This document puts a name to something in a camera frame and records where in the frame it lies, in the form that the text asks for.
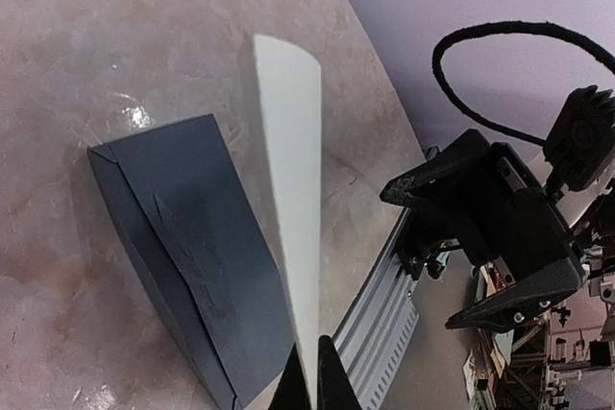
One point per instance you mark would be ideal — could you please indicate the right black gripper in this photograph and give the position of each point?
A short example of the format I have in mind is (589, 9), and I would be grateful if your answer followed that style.
(509, 217)

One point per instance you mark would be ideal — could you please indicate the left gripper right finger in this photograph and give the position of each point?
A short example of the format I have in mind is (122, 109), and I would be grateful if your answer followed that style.
(334, 391)

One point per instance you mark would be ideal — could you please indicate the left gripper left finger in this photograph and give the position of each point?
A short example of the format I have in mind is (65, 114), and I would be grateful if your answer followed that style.
(292, 391)

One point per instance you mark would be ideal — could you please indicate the dark blue envelope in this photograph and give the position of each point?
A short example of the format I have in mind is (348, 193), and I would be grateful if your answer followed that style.
(185, 222)

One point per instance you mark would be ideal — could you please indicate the cream letter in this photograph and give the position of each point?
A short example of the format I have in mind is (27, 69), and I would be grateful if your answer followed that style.
(281, 83)

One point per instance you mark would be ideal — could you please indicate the aluminium front rail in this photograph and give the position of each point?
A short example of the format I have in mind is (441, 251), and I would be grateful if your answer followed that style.
(372, 339)

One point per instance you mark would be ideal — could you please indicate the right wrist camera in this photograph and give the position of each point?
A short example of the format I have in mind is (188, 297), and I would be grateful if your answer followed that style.
(576, 165)

